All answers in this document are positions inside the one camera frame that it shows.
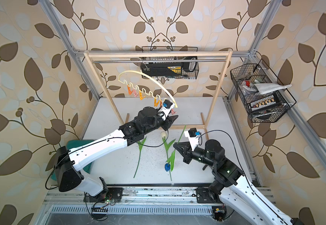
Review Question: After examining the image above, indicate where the green tool case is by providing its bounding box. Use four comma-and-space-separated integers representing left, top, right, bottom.
46, 140, 94, 173

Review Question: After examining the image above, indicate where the white paper in basket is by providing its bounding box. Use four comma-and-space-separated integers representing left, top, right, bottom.
252, 83, 292, 95

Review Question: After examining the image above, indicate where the blue tulip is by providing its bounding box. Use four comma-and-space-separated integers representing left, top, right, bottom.
163, 125, 186, 172

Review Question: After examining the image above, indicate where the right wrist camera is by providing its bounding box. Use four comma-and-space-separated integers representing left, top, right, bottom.
187, 128, 201, 151

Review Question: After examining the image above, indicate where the black box in basket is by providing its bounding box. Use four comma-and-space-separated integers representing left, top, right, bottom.
141, 62, 182, 78

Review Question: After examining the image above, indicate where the yellow clip hanger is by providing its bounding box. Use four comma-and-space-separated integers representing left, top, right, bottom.
118, 70, 178, 110

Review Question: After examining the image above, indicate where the white tulip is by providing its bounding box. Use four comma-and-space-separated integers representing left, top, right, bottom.
133, 138, 146, 178
161, 131, 176, 181

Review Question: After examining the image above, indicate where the wire basket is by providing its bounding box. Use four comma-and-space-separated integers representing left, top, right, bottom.
230, 60, 297, 123
136, 56, 199, 80

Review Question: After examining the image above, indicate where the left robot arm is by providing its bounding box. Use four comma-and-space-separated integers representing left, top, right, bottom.
53, 102, 177, 197

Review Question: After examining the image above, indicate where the back wire basket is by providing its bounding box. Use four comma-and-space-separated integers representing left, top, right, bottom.
136, 56, 199, 80

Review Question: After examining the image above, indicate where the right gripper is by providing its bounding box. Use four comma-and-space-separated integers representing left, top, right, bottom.
175, 141, 217, 169

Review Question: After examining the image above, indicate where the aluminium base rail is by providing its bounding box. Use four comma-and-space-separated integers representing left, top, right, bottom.
43, 185, 277, 207

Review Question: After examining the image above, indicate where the wooden clothes rack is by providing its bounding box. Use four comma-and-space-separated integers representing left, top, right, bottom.
83, 50, 234, 130

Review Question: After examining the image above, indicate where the right wire basket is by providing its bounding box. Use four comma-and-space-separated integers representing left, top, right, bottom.
230, 60, 297, 123

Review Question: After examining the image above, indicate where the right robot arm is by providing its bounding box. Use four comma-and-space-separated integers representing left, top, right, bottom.
173, 139, 303, 225

